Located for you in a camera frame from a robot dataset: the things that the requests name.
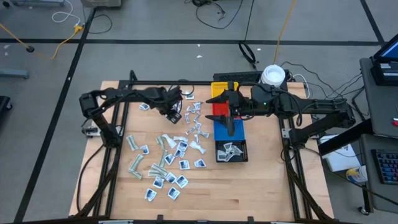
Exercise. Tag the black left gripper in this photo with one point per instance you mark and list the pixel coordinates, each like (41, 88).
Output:
(171, 99)

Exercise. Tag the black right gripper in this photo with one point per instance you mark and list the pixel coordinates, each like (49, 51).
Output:
(241, 104)

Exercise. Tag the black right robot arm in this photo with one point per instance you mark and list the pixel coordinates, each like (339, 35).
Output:
(311, 104)

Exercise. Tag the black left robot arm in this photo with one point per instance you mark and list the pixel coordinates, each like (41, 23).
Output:
(124, 92)

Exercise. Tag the red plastic bin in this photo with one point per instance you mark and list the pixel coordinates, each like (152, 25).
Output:
(220, 109)

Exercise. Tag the small white red-print sachet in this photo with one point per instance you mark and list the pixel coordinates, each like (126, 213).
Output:
(196, 118)
(197, 105)
(190, 109)
(204, 134)
(190, 130)
(187, 118)
(198, 126)
(196, 138)

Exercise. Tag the yellow plastic bin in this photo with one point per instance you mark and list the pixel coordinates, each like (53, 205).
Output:
(219, 87)

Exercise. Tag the blue plastic bin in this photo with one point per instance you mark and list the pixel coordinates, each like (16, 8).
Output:
(220, 133)

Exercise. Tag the black power strip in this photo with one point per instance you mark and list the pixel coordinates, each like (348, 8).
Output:
(236, 76)

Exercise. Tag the plain white gauze packet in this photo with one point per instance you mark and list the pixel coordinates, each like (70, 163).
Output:
(197, 147)
(169, 140)
(180, 138)

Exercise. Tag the black plastic bin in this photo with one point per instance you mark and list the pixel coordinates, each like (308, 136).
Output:
(244, 157)

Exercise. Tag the white-lidded plastic jar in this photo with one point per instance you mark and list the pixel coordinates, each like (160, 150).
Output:
(273, 74)

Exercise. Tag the black table clamp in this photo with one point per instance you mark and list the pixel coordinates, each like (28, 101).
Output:
(160, 217)
(250, 217)

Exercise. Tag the grey box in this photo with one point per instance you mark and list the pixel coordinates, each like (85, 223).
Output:
(101, 2)

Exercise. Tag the black desk support bar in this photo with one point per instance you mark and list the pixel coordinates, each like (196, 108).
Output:
(345, 141)

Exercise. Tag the yellow blue labelled jar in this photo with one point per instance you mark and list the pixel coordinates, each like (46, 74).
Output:
(356, 175)

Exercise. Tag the grey desk with laptop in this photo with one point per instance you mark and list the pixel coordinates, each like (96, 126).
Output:
(379, 109)

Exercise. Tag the grey metal bar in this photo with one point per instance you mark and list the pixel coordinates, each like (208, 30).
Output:
(14, 73)

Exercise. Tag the grey metal base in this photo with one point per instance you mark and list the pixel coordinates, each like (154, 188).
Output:
(37, 2)

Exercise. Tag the black wheeled base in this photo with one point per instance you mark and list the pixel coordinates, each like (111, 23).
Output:
(4, 104)

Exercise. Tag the black box white labels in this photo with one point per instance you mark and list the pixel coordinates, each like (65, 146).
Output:
(385, 74)

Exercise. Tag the black desk caster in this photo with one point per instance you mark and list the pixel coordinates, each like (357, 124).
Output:
(362, 210)

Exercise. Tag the small red item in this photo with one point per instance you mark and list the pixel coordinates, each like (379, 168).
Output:
(395, 122)

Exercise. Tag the black laptop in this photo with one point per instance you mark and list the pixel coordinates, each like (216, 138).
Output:
(387, 51)

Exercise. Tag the black keyboard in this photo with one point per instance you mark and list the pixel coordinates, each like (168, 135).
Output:
(387, 166)

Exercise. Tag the grey desk with keyboard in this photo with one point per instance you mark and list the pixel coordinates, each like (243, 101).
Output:
(385, 196)

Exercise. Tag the black corner bracket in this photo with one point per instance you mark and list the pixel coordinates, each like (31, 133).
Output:
(133, 75)

